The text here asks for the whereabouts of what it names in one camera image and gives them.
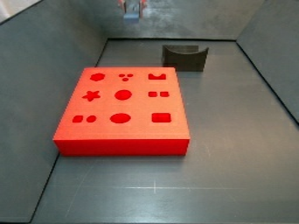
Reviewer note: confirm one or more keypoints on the blue double-square peg object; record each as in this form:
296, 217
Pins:
131, 11

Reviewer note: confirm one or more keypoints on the dark curved holder stand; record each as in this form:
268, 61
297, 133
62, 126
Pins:
185, 57

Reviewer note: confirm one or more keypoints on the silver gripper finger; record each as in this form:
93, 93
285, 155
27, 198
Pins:
122, 4
142, 7

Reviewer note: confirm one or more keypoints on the red shape-sorting board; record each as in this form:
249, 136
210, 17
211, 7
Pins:
125, 112

